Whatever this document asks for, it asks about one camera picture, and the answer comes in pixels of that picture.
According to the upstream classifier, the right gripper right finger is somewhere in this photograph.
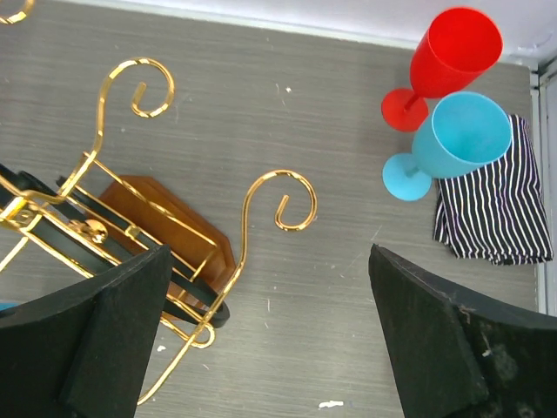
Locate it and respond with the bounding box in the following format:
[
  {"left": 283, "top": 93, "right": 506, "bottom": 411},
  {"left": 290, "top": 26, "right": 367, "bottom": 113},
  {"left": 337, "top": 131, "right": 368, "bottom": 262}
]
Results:
[{"left": 368, "top": 245, "right": 556, "bottom": 417}]

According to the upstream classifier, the striped black white cloth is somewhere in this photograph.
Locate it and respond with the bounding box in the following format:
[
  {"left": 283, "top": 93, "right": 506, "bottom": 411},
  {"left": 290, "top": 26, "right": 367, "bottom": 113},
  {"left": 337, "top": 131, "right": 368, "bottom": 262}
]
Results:
[{"left": 433, "top": 114, "right": 554, "bottom": 266}]

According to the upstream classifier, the blue wine glass front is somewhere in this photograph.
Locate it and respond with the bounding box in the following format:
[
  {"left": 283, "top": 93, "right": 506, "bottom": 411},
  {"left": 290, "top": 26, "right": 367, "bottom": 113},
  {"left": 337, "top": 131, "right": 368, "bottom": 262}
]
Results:
[{"left": 0, "top": 302, "right": 19, "bottom": 317}]

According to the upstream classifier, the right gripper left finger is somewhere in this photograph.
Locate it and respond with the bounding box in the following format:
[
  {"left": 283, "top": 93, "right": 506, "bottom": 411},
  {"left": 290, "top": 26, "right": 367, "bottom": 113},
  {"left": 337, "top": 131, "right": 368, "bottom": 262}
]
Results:
[{"left": 1, "top": 246, "right": 172, "bottom": 417}]

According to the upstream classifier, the red wine glass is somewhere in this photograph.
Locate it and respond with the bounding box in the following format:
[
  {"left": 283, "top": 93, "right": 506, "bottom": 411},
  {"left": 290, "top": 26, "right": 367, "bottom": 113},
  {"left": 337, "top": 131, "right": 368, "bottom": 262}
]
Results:
[{"left": 381, "top": 6, "right": 503, "bottom": 132}]

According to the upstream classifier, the light blue wine glass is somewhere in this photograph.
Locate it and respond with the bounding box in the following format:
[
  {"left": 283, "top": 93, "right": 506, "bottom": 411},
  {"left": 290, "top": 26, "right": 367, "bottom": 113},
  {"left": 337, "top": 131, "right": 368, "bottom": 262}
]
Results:
[{"left": 382, "top": 91, "right": 512, "bottom": 201}]

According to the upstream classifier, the gold wire wine glass rack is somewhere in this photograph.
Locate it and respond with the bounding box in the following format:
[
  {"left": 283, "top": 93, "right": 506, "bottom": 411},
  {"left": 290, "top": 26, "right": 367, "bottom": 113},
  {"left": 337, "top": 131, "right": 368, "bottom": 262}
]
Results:
[{"left": 0, "top": 0, "right": 319, "bottom": 407}]

